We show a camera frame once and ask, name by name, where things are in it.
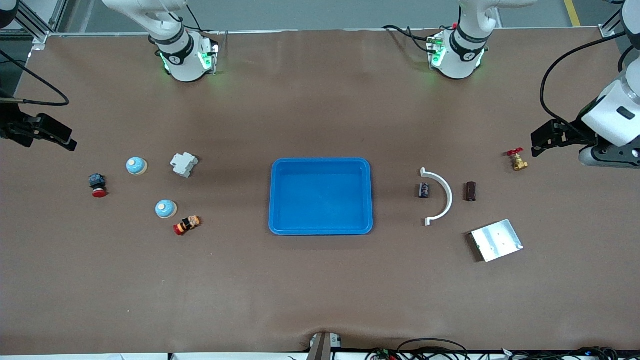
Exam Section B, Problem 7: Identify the blue round bell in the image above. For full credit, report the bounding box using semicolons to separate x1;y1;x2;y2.
155;199;178;220
125;156;148;177

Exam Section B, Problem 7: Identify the silver metal plate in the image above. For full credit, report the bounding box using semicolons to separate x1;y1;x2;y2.
470;219;524;263

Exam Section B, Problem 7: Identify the black base cable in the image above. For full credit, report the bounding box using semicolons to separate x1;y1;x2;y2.
186;4;221;36
382;24;438;55

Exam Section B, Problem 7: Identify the aluminium frame profile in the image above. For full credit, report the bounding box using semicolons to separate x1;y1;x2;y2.
599;10;626;40
14;0;68;51

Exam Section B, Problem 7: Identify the red mushroom button black base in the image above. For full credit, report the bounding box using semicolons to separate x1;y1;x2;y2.
88;173;108;199

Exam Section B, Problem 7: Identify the blue plastic tray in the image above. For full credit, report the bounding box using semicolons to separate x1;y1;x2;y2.
268;158;374;236

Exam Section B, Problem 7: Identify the white circuit breaker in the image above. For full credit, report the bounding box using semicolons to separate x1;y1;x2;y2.
169;152;199;179

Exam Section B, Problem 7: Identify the metal table clamp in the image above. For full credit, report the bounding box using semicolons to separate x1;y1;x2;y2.
309;331;342;360

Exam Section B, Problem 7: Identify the black right base cable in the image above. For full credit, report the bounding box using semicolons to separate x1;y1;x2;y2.
186;4;221;36

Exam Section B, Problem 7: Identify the white curved bracket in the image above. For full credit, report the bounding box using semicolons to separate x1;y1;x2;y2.
420;167;454;227

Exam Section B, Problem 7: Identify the black left base cable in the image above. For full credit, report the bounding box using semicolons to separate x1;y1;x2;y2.
382;24;438;55

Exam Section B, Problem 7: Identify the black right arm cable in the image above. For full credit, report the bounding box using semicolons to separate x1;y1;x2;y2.
0;50;71;107

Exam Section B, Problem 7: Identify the brass valve red handle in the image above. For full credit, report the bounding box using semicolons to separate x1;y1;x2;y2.
506;147;529;172

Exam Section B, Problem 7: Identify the red button orange body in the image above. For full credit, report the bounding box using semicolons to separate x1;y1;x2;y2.
173;215;202;237

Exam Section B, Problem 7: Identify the black cable bundle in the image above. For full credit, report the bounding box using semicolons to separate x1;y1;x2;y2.
365;338;471;360
500;346;623;360

